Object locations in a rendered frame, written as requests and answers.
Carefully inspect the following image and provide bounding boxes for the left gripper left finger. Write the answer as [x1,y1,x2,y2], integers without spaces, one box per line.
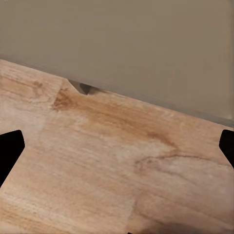
[0,130,25,187]

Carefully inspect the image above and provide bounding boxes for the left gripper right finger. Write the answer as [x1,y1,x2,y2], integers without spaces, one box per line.
[219,129,234,168]

